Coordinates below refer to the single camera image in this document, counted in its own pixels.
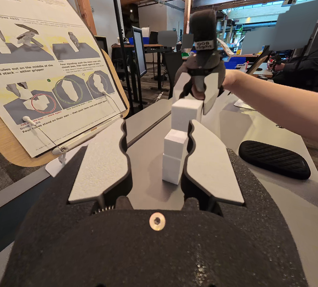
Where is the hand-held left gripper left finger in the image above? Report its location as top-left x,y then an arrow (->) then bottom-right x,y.
68,119 -> 133,212

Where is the person's right forearm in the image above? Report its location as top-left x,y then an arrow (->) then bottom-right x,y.
235,70 -> 318,141

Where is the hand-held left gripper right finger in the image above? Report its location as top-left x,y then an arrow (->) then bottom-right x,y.
182,119 -> 245,212

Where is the tall standing display screen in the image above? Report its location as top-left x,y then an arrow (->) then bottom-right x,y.
131,26 -> 147,78

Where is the black office chair back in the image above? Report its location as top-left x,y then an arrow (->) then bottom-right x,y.
163,51 -> 185,99

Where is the white hard foam cube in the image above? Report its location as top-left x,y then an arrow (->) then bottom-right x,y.
163,129 -> 188,160
171,95 -> 205,131
162,154 -> 185,185

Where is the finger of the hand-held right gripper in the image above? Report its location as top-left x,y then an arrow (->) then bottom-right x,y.
202,72 -> 220,116
173,72 -> 192,104

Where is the white paper sheet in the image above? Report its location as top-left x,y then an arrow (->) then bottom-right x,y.
234,99 -> 257,112

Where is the stack of small blue bins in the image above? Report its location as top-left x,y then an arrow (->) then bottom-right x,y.
224,54 -> 247,69

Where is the wooden book stand white base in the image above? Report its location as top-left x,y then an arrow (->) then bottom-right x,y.
0,0 -> 130,178

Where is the tilted wooden board stand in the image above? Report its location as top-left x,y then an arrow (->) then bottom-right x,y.
245,45 -> 271,76

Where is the person's right hand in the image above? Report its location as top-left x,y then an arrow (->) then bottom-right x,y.
193,69 -> 241,101

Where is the thin black pole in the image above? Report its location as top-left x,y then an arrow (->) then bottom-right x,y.
108,0 -> 136,116

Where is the printed instruction sheet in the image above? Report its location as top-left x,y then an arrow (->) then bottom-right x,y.
0,0 -> 127,158

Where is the wooden background desk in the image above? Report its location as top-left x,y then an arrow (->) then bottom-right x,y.
111,43 -> 177,91

